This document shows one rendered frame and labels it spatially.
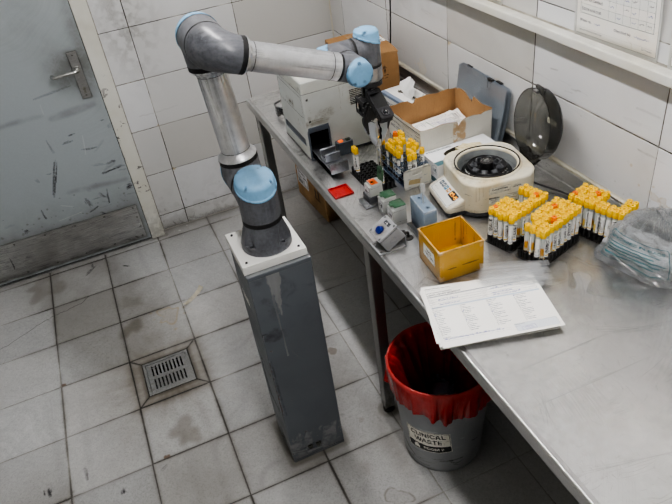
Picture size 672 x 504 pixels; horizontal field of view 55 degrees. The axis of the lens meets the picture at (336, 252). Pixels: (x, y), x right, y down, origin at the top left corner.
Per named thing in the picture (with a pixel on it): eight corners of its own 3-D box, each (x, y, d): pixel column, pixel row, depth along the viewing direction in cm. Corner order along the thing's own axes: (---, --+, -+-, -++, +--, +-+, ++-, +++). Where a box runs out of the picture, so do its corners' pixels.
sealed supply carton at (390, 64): (329, 78, 299) (323, 38, 288) (377, 67, 302) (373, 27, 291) (349, 103, 275) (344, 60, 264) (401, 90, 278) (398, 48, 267)
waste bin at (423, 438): (376, 420, 249) (365, 337, 222) (459, 385, 258) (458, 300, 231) (425, 500, 220) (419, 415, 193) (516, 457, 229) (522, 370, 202)
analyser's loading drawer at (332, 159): (310, 151, 239) (308, 139, 236) (326, 146, 241) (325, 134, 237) (331, 175, 223) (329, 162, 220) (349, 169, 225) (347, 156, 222)
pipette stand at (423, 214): (407, 225, 197) (405, 197, 191) (428, 219, 199) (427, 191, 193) (420, 242, 189) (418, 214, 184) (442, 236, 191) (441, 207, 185)
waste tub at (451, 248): (418, 257, 184) (416, 228, 178) (461, 243, 187) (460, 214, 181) (439, 284, 174) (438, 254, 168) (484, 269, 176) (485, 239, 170)
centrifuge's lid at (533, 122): (518, 74, 197) (542, 72, 198) (505, 149, 211) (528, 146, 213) (554, 100, 180) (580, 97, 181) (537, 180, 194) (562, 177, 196)
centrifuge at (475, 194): (423, 188, 213) (422, 154, 206) (507, 167, 217) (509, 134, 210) (451, 226, 194) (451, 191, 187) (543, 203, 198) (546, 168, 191)
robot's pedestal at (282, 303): (294, 463, 238) (246, 278, 186) (277, 424, 253) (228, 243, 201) (344, 441, 243) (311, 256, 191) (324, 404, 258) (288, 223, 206)
